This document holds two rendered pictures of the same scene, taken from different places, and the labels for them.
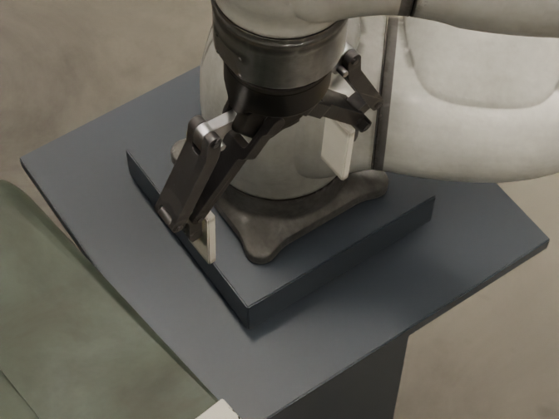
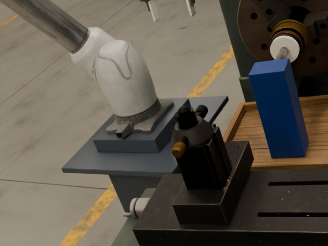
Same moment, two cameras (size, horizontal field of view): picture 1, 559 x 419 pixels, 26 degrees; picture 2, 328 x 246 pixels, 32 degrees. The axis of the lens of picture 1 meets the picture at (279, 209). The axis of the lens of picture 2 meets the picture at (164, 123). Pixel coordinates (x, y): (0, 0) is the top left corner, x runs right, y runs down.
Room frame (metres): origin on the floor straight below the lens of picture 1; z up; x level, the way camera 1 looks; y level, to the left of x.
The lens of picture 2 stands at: (1.25, 1.68, 1.65)
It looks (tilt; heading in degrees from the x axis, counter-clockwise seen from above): 27 degrees down; 252
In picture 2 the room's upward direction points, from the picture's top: 20 degrees counter-clockwise
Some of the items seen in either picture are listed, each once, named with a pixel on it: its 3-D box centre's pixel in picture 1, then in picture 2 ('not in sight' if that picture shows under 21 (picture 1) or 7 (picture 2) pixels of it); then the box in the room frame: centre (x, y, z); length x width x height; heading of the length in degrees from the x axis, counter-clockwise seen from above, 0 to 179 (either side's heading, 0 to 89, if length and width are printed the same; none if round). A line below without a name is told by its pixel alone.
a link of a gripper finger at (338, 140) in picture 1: (337, 144); (153, 10); (0.59, -0.05, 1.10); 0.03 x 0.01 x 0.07; 37
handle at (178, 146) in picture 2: not in sight; (180, 146); (0.96, 0.84, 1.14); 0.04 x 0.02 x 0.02; 40
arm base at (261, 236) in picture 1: (268, 145); (135, 114); (0.80, 0.01, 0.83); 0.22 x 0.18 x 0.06; 34
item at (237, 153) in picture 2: not in sight; (215, 180); (0.90, 0.79, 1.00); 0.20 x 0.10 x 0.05; 40
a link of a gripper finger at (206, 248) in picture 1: (200, 228); (190, 4); (0.51, 0.06, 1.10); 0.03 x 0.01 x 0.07; 37
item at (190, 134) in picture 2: not in sight; (190, 130); (0.92, 0.80, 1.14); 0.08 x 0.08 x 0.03
